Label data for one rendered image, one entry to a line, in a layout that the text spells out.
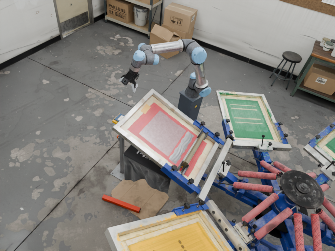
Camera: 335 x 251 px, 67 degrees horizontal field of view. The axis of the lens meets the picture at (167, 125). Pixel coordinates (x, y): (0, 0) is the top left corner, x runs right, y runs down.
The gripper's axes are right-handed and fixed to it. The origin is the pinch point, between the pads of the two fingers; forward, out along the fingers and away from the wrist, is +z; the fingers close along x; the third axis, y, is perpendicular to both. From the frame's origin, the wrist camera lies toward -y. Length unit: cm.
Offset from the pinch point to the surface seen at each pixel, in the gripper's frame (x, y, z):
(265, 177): -128, 4, -9
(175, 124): -49, 16, 17
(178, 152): -64, -7, 17
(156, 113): -29.8, 11.2, 16.3
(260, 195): -137, 0, 7
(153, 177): -62, -21, 50
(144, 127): -30.1, -7.9, 16.3
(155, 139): -43.2, -11.3, 16.7
